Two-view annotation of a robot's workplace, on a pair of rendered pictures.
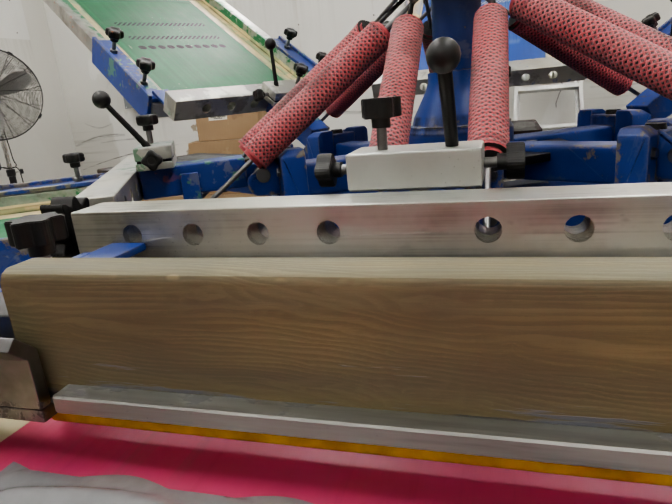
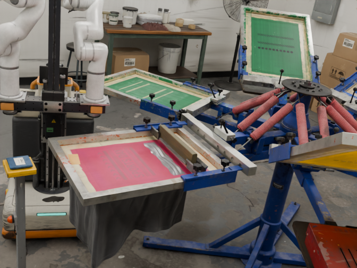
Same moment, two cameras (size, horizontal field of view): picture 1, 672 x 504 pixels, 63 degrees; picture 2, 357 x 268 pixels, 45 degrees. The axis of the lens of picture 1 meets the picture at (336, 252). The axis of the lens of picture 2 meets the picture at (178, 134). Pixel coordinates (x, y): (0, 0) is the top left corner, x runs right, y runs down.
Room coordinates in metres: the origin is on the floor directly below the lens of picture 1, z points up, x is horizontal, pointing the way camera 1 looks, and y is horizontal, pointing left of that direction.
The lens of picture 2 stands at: (-1.35, -1.31, 2.02)
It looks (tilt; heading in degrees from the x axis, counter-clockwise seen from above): 24 degrees down; 40
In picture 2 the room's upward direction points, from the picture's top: 9 degrees clockwise
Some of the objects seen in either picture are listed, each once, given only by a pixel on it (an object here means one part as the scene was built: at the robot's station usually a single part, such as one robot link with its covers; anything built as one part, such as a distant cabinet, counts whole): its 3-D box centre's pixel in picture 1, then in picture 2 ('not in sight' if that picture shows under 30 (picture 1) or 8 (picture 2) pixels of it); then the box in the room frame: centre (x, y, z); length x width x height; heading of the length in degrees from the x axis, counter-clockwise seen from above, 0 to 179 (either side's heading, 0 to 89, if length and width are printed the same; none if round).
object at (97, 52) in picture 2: not in sight; (95, 57); (0.07, 0.51, 1.37); 0.13 x 0.10 x 0.16; 160
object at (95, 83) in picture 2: not in sight; (94, 84); (0.08, 0.52, 1.21); 0.16 x 0.13 x 0.15; 56
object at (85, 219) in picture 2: not in sight; (82, 207); (-0.23, 0.16, 0.74); 0.45 x 0.03 x 0.43; 72
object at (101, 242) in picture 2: not in sight; (143, 221); (-0.07, -0.11, 0.74); 0.46 x 0.04 x 0.42; 162
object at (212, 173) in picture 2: not in sight; (209, 177); (0.19, -0.27, 0.98); 0.30 x 0.05 x 0.07; 162
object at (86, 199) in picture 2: not in sight; (140, 158); (0.05, 0.07, 0.97); 0.79 x 0.58 x 0.04; 162
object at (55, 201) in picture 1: (81, 230); (183, 116); (0.58, 0.27, 1.02); 0.07 x 0.06 x 0.07; 162
